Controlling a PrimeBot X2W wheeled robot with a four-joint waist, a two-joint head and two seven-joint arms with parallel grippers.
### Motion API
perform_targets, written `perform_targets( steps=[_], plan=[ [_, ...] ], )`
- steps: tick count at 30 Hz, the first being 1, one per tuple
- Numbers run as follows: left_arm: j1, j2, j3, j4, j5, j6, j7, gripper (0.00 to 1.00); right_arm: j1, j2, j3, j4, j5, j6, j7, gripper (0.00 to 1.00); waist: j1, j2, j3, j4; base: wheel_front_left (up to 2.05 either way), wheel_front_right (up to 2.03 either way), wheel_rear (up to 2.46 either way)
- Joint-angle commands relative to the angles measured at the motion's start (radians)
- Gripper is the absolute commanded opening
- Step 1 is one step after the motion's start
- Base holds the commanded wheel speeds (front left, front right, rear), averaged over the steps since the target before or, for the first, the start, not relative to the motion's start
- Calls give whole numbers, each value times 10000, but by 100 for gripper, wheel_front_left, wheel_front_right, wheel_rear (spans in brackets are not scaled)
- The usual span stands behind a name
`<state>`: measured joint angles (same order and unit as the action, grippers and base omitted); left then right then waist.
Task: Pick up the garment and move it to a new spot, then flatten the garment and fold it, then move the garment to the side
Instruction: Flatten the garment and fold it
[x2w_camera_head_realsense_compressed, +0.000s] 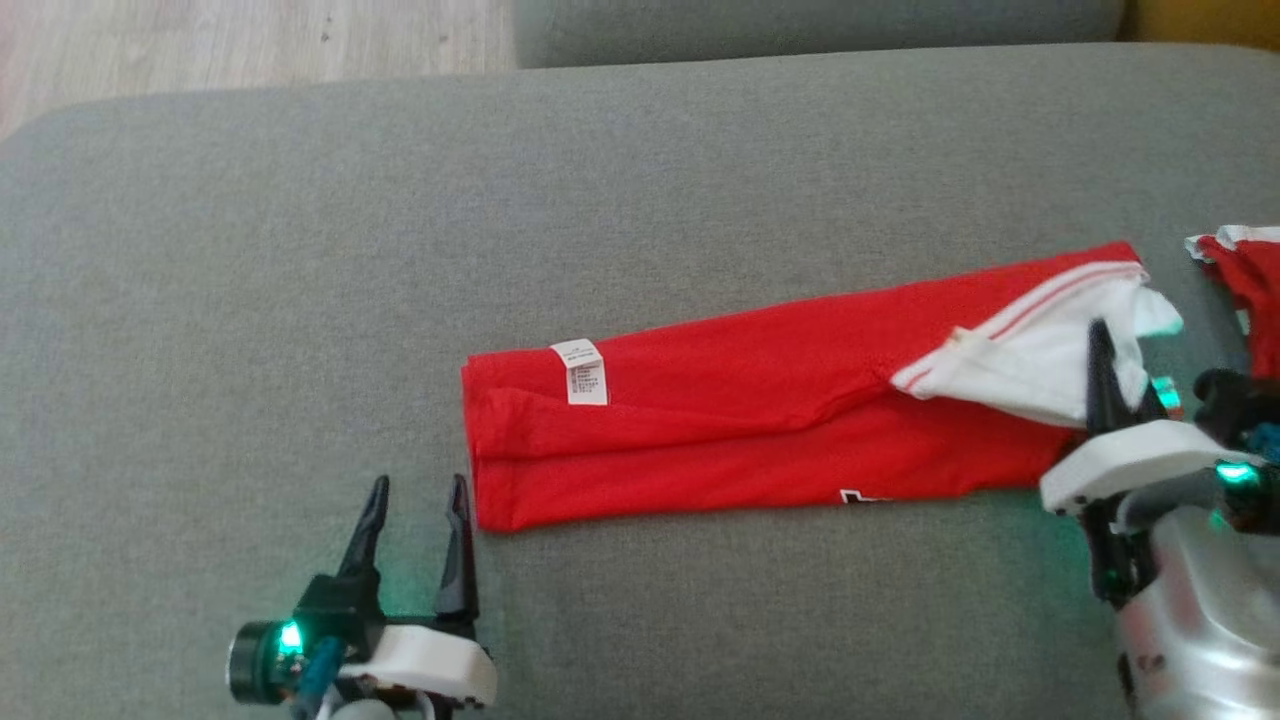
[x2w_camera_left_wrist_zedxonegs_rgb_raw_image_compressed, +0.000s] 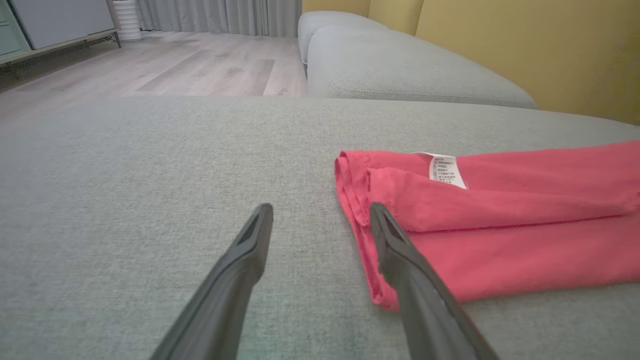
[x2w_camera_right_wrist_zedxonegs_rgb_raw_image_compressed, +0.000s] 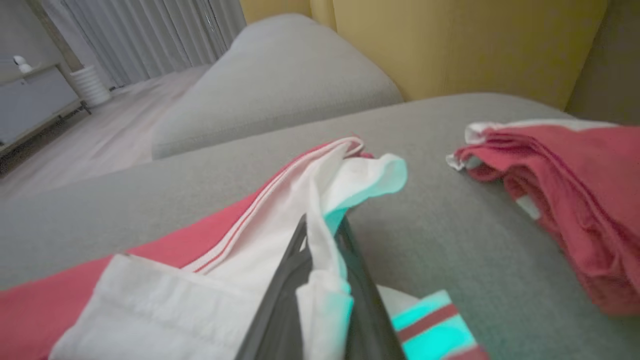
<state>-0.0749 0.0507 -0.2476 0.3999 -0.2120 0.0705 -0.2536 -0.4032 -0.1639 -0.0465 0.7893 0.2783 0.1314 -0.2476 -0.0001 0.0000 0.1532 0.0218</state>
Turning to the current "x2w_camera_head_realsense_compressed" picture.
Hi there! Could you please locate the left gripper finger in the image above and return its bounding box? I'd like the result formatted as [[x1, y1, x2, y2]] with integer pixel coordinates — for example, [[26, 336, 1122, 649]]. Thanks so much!
[[336, 475, 391, 583], [434, 474, 481, 618]]

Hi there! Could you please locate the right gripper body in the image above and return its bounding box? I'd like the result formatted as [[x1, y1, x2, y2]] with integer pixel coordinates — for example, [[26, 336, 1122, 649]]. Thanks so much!
[[1040, 368, 1280, 607]]

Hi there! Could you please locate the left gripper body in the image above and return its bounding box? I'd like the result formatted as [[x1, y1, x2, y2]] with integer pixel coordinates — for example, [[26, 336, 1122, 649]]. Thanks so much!
[[228, 573, 499, 713]]

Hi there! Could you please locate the red garment with white hem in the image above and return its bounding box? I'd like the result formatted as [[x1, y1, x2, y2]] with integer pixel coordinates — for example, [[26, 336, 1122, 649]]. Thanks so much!
[[1185, 224, 1280, 381]]

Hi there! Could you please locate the red jersey with white sleeves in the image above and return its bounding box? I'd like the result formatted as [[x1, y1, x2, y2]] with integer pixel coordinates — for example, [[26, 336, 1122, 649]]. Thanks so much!
[[462, 240, 1186, 533]]

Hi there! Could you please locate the grey sofa seat cushion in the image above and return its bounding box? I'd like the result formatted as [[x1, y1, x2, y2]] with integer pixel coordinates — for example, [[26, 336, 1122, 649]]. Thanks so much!
[[0, 42, 1280, 720]]

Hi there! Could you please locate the yellow object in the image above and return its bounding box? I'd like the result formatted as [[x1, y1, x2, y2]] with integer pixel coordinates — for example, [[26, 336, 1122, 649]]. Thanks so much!
[[1118, 0, 1280, 51]]

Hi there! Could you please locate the grey sofa side cushion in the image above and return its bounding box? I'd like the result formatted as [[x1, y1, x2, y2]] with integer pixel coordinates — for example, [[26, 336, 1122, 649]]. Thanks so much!
[[512, 0, 1126, 69]]

